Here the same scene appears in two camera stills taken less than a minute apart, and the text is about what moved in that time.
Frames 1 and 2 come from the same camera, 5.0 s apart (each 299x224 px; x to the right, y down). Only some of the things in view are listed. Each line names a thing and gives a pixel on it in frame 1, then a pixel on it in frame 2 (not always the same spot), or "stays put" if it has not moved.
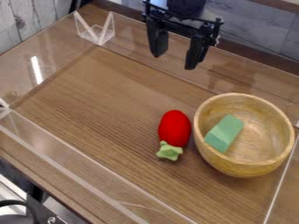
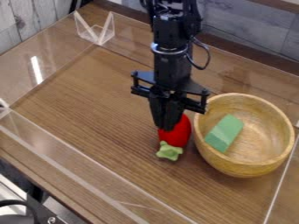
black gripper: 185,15 to 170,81
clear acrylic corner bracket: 98,33 stays put
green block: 222,135 stays put
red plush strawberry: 174,130 stays put
